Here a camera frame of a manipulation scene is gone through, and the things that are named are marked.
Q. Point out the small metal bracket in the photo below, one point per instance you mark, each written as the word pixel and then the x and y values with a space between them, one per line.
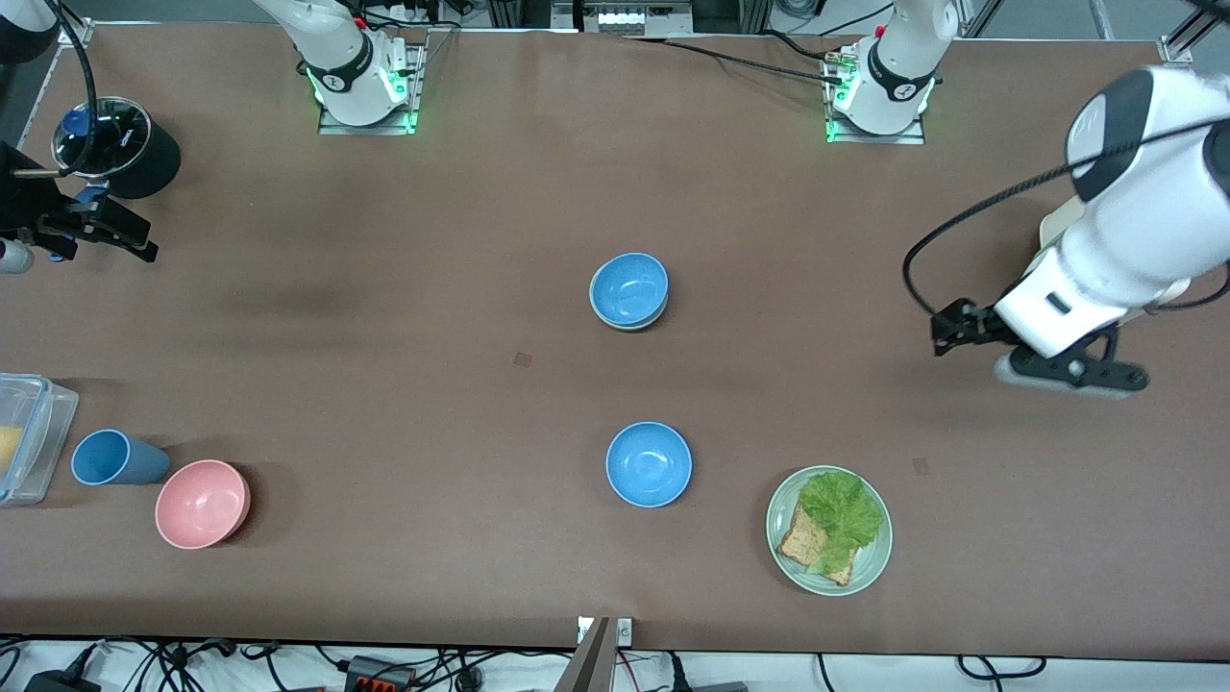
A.
pixel 625 631

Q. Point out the blue bowl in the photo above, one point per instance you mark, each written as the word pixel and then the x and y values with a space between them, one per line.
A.
pixel 629 288
pixel 649 466

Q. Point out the black pot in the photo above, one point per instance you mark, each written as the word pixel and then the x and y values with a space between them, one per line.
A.
pixel 159 163

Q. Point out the clear plastic container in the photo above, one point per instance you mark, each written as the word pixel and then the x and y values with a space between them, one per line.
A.
pixel 29 404

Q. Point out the black power adapter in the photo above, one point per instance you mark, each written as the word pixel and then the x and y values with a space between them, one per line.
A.
pixel 58 682

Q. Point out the pale green plate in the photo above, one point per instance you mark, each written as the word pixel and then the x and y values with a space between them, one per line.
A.
pixel 870 567

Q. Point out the white power strip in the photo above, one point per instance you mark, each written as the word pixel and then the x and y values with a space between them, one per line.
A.
pixel 615 19

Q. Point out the white toaster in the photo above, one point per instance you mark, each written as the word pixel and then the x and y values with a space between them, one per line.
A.
pixel 1052 231

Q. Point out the blue cup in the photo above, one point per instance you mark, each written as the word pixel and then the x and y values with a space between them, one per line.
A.
pixel 106 458

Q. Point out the green lettuce leaf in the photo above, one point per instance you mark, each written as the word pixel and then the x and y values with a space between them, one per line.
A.
pixel 841 509

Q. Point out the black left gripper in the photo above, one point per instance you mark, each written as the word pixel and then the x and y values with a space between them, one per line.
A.
pixel 981 324

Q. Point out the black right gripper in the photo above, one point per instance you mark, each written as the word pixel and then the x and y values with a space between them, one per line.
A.
pixel 23 200

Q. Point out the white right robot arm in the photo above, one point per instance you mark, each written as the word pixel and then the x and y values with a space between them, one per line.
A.
pixel 336 38

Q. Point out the yellow food piece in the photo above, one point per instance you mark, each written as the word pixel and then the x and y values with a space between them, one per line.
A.
pixel 8 450

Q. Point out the pale green bowl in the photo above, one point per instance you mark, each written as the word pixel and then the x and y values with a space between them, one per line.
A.
pixel 629 329

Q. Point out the brown bread slice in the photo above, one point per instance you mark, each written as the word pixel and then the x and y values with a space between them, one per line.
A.
pixel 798 543

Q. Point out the aluminium arm base plate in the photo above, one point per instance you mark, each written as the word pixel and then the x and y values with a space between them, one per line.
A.
pixel 415 96
pixel 913 137

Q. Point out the pink bowl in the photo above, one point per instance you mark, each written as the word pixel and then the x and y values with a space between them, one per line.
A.
pixel 202 505

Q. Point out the red black power strip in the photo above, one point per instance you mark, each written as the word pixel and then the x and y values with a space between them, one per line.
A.
pixel 375 675

